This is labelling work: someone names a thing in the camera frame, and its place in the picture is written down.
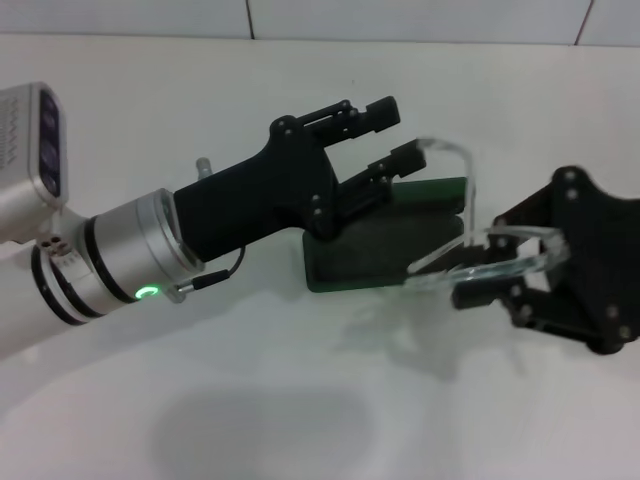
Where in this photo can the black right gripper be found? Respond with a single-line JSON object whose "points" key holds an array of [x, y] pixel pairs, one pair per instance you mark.
{"points": [[600, 250]]}

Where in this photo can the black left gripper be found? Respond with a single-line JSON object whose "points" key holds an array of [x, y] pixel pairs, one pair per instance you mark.
{"points": [[250, 200]]}

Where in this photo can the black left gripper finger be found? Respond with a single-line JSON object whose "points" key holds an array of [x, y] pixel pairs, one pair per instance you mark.
{"points": [[407, 157]]}

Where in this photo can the clear white glasses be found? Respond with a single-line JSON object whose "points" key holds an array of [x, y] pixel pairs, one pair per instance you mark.
{"points": [[470, 190]]}

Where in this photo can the green glasses case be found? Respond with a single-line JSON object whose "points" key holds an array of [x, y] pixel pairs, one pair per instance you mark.
{"points": [[380, 250]]}

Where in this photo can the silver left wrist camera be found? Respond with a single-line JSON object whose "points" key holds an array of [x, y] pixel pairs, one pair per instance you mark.
{"points": [[30, 150]]}

